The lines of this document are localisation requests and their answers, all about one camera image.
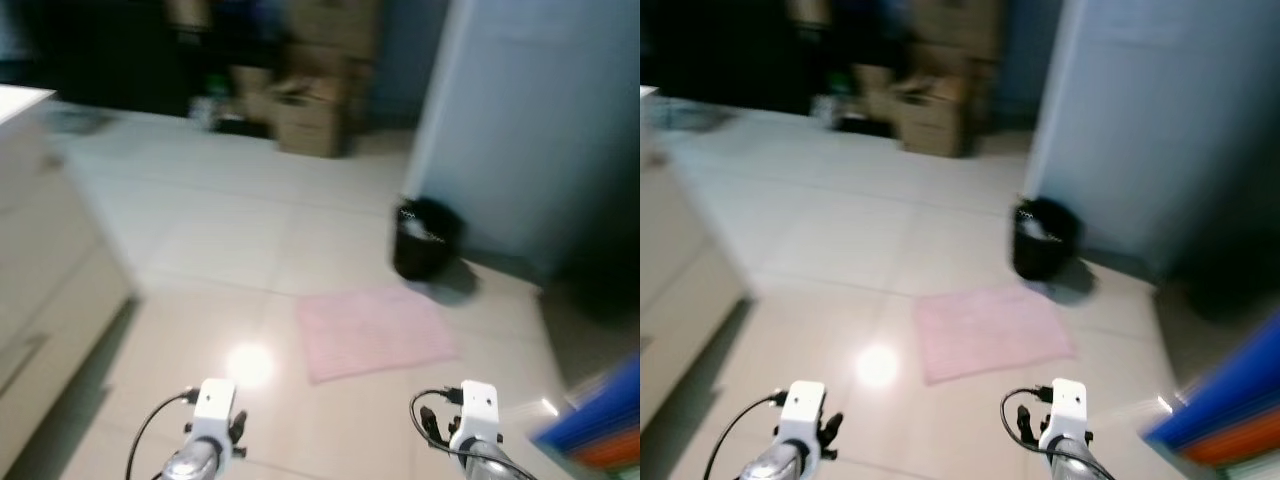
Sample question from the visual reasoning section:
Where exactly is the pink floor mat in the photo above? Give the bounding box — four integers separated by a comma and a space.
912, 283, 1076, 385
296, 286, 461, 385

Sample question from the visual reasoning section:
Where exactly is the grey refrigerator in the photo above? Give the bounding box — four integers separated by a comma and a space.
405, 0, 641, 291
1022, 0, 1280, 291

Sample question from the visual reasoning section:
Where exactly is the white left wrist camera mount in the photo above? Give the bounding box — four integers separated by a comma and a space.
193, 378, 239, 443
785, 380, 828, 446

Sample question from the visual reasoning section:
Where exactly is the dark furniture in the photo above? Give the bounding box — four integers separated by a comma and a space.
20, 0, 291, 119
640, 0, 901, 119

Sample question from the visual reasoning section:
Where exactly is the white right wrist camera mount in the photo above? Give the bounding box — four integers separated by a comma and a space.
450, 381, 501, 446
1040, 378, 1089, 446

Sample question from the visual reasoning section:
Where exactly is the blue and orange object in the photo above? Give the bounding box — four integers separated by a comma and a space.
530, 352, 641, 471
1143, 310, 1280, 471

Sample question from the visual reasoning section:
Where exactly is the open brown cardboard box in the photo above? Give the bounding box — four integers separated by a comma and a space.
268, 78, 351, 158
893, 78, 976, 158

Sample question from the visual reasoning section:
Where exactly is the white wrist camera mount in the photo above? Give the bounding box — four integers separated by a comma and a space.
1040, 378, 1089, 446
785, 380, 828, 446
450, 381, 501, 446
193, 378, 239, 443

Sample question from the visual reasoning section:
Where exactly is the closed brown cardboard box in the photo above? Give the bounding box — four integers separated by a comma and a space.
910, 0, 1001, 81
283, 0, 381, 81

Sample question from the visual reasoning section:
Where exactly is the black waste bin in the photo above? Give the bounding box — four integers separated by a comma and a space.
1012, 197, 1084, 283
392, 197, 466, 283

